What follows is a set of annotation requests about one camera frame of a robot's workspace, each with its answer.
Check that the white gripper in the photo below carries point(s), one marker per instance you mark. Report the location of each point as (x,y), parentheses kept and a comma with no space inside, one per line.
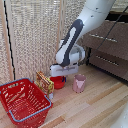
(63,70)

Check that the orange-red bowl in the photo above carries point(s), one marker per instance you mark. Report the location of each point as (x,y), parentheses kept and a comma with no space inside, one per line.
(58,84)

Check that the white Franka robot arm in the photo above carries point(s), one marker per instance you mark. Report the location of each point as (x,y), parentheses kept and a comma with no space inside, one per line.
(83,26)

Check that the brown drawer cabinet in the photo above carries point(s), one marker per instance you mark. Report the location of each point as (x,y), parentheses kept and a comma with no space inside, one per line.
(110,53)

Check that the pink cup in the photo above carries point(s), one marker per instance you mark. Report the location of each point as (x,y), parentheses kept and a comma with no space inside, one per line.
(79,83)

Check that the orange yellow snack box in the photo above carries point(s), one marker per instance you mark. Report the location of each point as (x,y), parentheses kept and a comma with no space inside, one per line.
(45,83)

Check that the red shopping basket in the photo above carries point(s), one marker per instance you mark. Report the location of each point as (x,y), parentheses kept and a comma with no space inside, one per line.
(23,103)

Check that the woven beige blind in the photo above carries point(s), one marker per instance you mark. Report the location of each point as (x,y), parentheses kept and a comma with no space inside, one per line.
(30,40)

